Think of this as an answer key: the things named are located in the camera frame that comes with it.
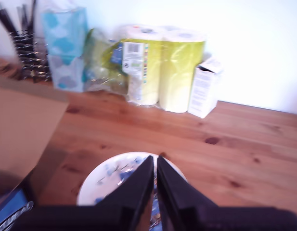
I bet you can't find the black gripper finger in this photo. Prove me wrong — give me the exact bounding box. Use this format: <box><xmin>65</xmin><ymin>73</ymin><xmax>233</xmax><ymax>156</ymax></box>
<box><xmin>94</xmin><ymin>155</ymin><xmax>155</xmax><ymax>231</ymax></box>
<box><xmin>157</xmin><ymin>155</ymin><xmax>220</xmax><ymax>231</ymax></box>

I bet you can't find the blue protein snack bar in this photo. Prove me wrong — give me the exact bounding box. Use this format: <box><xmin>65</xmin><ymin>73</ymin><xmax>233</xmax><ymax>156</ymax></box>
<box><xmin>148</xmin><ymin>181</ymin><xmax>163</xmax><ymax>231</ymax></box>

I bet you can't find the white floral plate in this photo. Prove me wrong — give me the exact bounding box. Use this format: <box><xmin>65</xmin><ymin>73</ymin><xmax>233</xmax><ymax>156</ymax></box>
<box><xmin>76</xmin><ymin>151</ymin><xmax>187</xmax><ymax>207</ymax></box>

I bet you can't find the white printed small carton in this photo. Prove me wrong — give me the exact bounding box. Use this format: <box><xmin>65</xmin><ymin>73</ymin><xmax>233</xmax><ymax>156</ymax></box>
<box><xmin>187</xmin><ymin>56</ymin><xmax>224</xmax><ymax>119</ymax></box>

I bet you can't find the snack bar carton box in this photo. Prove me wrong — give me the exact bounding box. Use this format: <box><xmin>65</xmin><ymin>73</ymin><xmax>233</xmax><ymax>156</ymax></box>
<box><xmin>0</xmin><ymin>77</ymin><xmax>69</xmax><ymax>231</ymax></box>

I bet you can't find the grey patterned tissue box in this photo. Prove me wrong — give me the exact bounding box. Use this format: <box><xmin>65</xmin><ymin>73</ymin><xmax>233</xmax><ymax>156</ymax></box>
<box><xmin>47</xmin><ymin>54</ymin><xmax>86</xmax><ymax>92</ymax></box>

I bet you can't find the turquoise patterned tissue box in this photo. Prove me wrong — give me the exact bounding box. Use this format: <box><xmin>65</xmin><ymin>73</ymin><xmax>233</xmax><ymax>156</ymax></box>
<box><xmin>40</xmin><ymin>6</ymin><xmax>89</xmax><ymax>58</ymax></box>

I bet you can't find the yellow paper towel pack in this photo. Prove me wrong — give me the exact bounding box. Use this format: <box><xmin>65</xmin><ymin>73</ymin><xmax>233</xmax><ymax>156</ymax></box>
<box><xmin>120</xmin><ymin>23</ymin><xmax>208</xmax><ymax>114</ymax></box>

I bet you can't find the crumpled clear plastic bag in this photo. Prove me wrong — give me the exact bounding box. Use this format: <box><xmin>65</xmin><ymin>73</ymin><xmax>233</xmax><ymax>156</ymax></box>
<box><xmin>83</xmin><ymin>27</ymin><xmax>130</xmax><ymax>94</ymax></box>

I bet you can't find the black thin stick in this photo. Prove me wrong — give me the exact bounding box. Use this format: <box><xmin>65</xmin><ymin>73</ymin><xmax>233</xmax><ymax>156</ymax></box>
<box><xmin>29</xmin><ymin>0</ymin><xmax>38</xmax><ymax>31</ymax></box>
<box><xmin>0</xmin><ymin>4</ymin><xmax>18</xmax><ymax>37</ymax></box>
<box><xmin>17</xmin><ymin>6</ymin><xmax>28</xmax><ymax>33</ymax></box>

